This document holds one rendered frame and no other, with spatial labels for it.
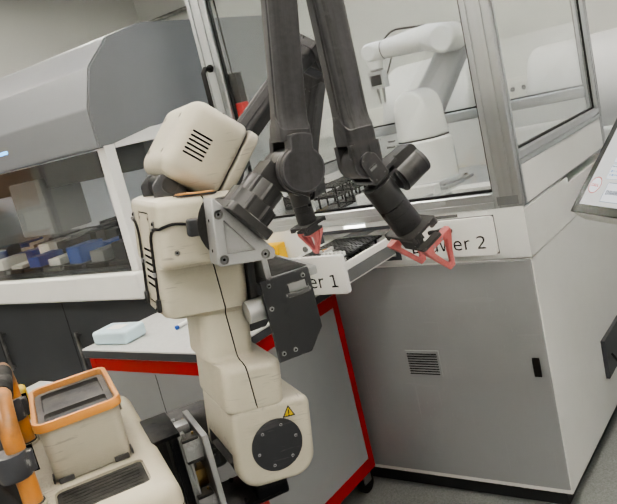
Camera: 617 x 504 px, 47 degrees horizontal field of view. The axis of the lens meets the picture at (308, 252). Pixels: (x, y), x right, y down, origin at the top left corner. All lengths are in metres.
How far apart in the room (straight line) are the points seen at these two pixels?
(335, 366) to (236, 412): 1.01
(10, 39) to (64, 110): 3.91
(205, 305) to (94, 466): 0.34
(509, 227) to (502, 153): 0.21
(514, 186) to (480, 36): 0.40
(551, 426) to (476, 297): 0.43
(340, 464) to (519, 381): 0.64
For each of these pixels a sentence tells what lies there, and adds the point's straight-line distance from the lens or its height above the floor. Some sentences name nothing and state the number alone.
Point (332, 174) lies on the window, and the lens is 2.26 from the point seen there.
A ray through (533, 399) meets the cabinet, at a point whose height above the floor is 0.37.
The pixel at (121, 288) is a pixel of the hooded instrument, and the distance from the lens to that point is 2.70.
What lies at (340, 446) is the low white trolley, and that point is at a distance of 2.37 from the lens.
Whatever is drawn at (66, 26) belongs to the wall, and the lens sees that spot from 6.92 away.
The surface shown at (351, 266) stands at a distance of 1.98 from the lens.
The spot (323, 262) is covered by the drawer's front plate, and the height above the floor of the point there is 0.91.
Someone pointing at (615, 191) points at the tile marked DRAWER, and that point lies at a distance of 1.66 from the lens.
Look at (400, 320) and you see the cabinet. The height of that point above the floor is 0.62.
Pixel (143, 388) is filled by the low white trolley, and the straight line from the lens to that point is 2.23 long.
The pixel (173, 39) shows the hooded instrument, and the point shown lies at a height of 1.71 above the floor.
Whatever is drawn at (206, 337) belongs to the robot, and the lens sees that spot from 1.35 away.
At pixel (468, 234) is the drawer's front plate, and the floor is 0.88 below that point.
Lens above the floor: 1.33
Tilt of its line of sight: 11 degrees down
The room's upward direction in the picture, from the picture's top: 13 degrees counter-clockwise
